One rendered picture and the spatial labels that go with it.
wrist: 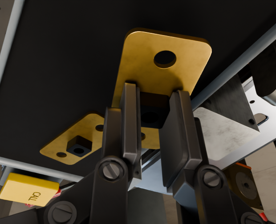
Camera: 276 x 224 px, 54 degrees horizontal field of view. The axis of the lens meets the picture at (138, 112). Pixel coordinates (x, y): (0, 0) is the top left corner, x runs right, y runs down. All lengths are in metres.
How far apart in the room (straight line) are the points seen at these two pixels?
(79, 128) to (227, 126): 0.18
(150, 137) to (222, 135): 0.20
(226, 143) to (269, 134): 0.23
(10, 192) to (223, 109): 0.27
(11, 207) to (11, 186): 2.09
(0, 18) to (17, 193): 0.49
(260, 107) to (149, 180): 0.32
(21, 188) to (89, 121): 0.16
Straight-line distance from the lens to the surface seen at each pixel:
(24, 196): 0.39
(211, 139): 0.35
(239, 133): 0.35
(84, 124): 0.23
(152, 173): 0.66
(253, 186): 0.79
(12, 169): 0.37
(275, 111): 0.53
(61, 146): 0.26
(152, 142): 0.17
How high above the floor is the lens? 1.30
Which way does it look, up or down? 40 degrees down
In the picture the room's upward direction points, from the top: 179 degrees clockwise
